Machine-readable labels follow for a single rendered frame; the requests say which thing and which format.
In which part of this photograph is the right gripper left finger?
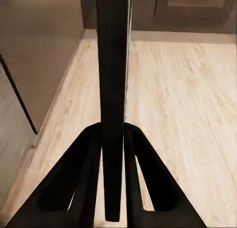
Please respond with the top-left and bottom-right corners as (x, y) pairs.
(5, 123), (102, 228)

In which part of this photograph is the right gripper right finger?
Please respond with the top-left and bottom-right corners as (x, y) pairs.
(124, 122), (207, 228)

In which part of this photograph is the poster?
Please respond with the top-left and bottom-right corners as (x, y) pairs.
(96, 0), (132, 222)

